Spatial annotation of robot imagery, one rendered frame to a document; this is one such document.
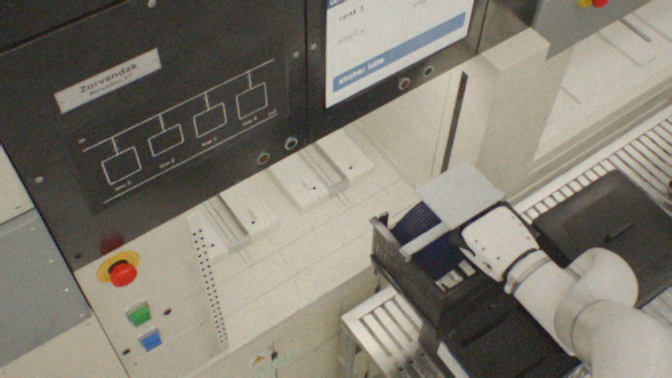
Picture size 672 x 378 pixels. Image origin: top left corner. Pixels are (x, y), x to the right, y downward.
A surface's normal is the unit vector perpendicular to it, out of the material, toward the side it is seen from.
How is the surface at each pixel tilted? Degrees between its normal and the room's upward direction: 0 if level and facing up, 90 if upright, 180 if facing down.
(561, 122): 0
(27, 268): 90
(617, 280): 25
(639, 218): 0
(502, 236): 2
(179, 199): 90
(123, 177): 90
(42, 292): 90
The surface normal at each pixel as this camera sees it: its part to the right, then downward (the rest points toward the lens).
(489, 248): -0.11, -0.50
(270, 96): 0.58, 0.67
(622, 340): -0.63, -0.58
